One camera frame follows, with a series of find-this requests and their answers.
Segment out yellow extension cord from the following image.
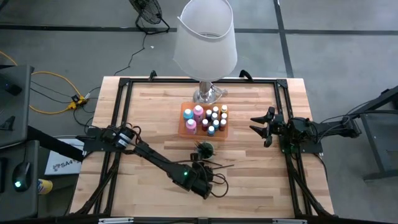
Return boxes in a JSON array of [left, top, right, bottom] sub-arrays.
[[0, 50, 86, 115]]

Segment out yellow power plug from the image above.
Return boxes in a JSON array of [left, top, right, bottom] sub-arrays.
[[67, 95, 86, 110]]

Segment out black floor fan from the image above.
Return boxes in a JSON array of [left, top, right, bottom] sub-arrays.
[[129, 0, 171, 35]]

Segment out black floor cable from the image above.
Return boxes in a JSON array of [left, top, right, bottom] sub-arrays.
[[30, 80, 75, 103]]

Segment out silver frame bracket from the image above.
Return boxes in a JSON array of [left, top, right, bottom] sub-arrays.
[[98, 217, 134, 224], [272, 218, 308, 224]]

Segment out large pink paint bottle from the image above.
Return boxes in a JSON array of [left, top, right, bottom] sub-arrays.
[[193, 105, 205, 124], [185, 119, 197, 136]]

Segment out black fan cable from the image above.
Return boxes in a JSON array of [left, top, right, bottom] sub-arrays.
[[114, 32, 147, 76]]

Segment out dark grey desk panel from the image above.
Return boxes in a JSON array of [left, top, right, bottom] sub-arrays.
[[0, 63, 35, 150]]

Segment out white-shade chrome table lamp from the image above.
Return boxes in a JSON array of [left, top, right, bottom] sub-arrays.
[[173, 0, 239, 105]]

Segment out black diagonal floor bar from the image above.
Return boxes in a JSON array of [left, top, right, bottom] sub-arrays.
[[27, 125, 85, 162]]

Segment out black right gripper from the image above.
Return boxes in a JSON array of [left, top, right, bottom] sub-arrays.
[[249, 106, 286, 148]]

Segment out yellow can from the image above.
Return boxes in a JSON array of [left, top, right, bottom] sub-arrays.
[[37, 179, 53, 195]]

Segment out green ribbed cup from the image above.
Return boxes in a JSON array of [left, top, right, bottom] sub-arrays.
[[198, 141, 216, 160]]

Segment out black computer mouse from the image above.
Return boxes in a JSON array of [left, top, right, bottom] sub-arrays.
[[12, 161, 32, 193]]

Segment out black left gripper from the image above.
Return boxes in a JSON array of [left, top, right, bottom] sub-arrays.
[[190, 152, 216, 200]]

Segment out dark metal stand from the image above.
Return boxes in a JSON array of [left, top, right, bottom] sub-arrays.
[[341, 85, 398, 181]]

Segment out white printed box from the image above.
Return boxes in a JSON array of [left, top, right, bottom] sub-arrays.
[[44, 135, 85, 176]]

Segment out translucent orange plastic tray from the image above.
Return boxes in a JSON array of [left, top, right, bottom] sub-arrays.
[[178, 101, 230, 141]]

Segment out dark grey desk surface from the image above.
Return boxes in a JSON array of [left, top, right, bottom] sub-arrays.
[[0, 139, 40, 218]]

